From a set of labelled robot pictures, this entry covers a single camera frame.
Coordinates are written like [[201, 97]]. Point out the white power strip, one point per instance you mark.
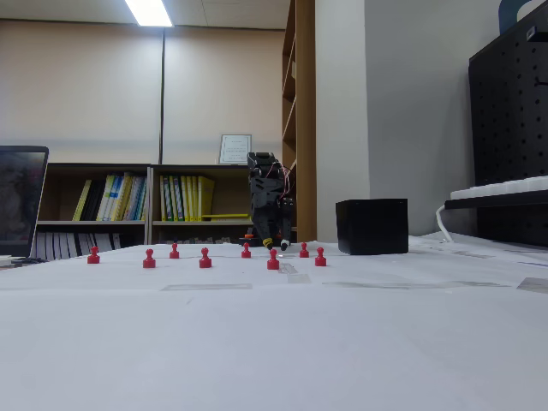
[[505, 186]]

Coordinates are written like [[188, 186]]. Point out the black pegboard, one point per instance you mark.
[[509, 128]]

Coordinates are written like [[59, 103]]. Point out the plain yellow binder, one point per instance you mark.
[[193, 199], [184, 199]]

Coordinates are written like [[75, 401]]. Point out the low wooden bookshelf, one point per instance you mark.
[[98, 167], [192, 169]]

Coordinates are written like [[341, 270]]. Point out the slim yellow book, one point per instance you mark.
[[82, 201]]

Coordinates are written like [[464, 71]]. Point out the dark blue rounded object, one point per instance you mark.
[[507, 13]]

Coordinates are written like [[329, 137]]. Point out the tall wooden shelf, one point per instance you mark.
[[305, 107]]

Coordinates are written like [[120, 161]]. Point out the black vertical wall conduit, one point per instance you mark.
[[162, 94]]

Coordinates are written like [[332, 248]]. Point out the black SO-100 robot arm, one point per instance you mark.
[[261, 164]]

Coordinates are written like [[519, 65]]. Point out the pale green spine book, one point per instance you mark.
[[140, 199]]

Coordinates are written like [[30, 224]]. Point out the thin yellow folder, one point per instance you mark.
[[227, 216]]

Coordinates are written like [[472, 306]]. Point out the yellow binder white label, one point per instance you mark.
[[165, 199], [175, 199]]

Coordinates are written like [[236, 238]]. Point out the laptop with dark screen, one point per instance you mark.
[[21, 201]]

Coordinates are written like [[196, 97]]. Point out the white yellow spine book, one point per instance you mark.
[[106, 199]]

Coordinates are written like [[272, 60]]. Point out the black binder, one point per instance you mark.
[[93, 201]]

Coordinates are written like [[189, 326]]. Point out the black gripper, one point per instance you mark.
[[266, 211]]

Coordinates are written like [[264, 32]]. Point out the white paper table cover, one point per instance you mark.
[[274, 342]]

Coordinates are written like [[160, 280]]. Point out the framed white notice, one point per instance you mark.
[[234, 150]]

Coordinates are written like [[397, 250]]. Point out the black square bin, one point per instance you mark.
[[372, 227]]

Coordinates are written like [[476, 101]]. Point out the wide yellow binder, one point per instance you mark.
[[206, 197]]

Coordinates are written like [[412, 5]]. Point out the blue white spine book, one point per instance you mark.
[[129, 199]]

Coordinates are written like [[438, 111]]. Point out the ceiling light panel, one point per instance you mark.
[[149, 13]]

